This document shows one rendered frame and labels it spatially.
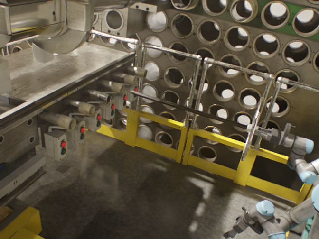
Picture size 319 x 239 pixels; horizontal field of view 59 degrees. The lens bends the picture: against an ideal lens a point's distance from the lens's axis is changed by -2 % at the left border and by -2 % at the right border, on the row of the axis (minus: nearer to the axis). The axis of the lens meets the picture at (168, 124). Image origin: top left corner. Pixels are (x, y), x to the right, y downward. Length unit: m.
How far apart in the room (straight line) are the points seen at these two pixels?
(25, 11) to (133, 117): 1.77
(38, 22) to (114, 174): 1.65
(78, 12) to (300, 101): 2.44
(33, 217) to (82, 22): 0.88
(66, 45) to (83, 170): 1.47
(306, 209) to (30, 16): 1.33
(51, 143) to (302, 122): 2.43
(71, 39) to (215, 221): 1.64
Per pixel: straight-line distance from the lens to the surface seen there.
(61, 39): 1.28
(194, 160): 2.64
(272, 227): 1.45
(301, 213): 1.47
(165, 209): 2.28
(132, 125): 2.71
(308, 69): 3.03
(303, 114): 3.19
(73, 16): 1.17
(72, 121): 1.55
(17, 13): 1.06
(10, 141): 1.54
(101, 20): 3.09
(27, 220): 1.46
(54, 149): 1.66
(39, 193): 2.41
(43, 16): 1.14
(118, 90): 1.89
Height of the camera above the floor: 1.67
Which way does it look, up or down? 31 degrees down
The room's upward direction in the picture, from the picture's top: 9 degrees clockwise
